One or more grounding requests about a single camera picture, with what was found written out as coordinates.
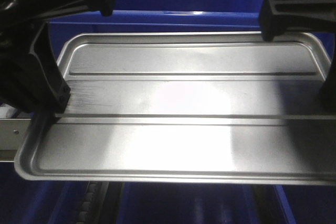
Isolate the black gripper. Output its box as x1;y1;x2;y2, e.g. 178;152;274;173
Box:
0;0;90;116

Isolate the silver metal tray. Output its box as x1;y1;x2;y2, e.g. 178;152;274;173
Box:
14;32;335;185

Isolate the blue plastic box below rack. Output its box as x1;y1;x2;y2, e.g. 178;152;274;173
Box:
0;0;336;224

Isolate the steel front rack rail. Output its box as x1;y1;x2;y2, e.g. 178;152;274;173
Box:
1;114;35;163

